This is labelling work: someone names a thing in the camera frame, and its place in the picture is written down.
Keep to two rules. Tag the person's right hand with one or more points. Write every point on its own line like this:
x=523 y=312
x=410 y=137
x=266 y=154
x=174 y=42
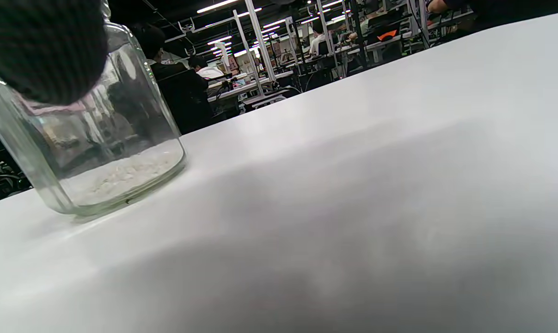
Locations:
x=43 y=46

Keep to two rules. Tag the white workbench frame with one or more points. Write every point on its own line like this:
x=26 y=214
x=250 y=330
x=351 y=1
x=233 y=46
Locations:
x=260 y=44

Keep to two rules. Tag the white rice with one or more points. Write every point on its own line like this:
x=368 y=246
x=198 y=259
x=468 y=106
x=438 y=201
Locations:
x=126 y=175

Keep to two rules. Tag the clear glass jar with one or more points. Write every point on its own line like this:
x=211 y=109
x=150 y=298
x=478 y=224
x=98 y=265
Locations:
x=121 y=138

